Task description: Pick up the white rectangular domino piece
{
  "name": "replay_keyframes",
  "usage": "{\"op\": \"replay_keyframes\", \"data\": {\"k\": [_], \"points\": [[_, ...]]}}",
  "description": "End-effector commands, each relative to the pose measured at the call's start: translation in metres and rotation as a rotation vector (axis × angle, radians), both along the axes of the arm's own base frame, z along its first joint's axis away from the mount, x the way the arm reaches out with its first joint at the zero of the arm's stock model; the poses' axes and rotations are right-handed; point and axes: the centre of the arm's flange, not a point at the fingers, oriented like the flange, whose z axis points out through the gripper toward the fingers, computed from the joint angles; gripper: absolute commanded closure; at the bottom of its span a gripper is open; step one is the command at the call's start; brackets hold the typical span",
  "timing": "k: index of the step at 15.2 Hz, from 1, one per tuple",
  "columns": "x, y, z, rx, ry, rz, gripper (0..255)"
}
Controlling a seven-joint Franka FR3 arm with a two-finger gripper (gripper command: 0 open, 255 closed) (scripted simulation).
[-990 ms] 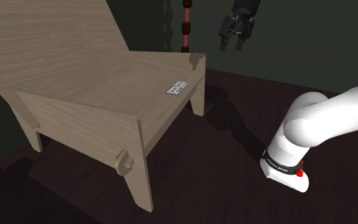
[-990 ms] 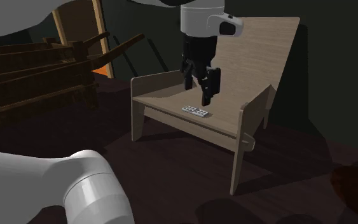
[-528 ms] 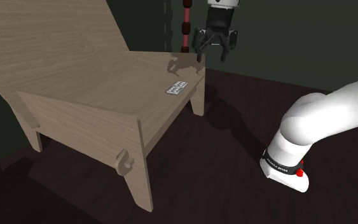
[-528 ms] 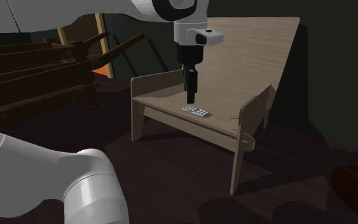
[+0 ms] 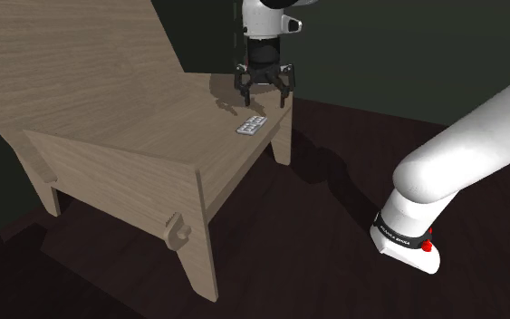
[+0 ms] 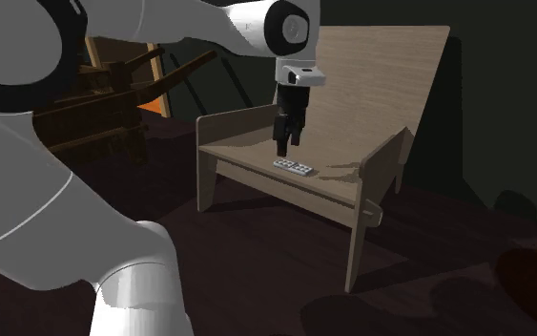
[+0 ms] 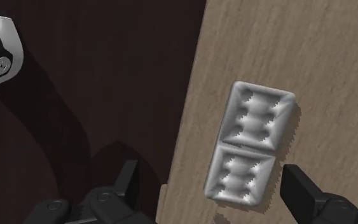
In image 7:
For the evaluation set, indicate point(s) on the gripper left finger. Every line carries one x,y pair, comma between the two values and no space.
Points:
110,201

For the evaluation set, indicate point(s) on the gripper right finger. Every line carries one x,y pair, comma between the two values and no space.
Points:
305,194

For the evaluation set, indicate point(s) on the grey two-compartment tray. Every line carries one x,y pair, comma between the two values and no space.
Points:
248,142

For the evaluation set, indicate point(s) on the dark robot stand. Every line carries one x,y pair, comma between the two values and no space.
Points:
88,93

